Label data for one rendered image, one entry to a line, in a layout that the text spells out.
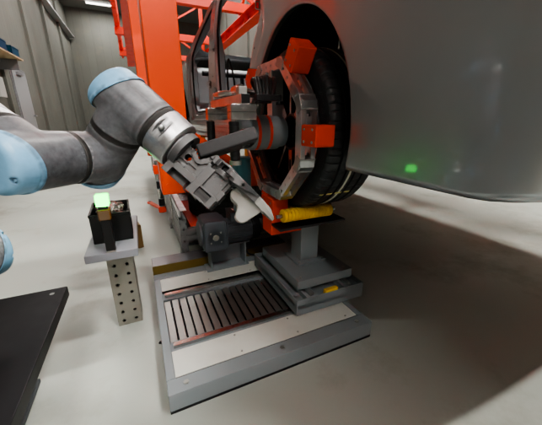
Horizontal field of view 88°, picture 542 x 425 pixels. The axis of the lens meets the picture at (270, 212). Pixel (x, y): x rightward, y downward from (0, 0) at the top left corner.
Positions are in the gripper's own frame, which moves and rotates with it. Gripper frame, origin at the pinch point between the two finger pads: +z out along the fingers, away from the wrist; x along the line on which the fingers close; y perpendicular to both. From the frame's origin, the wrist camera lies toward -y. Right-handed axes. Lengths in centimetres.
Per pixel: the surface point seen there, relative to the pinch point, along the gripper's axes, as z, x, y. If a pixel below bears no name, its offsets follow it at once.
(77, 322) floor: -27, -93, 87
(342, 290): 54, -72, -5
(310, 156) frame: 1, -43, -30
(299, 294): 40, -74, 9
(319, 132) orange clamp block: -2.5, -31.3, -33.3
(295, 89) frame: -18, -39, -42
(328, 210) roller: 24, -68, -27
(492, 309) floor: 122, -73, -48
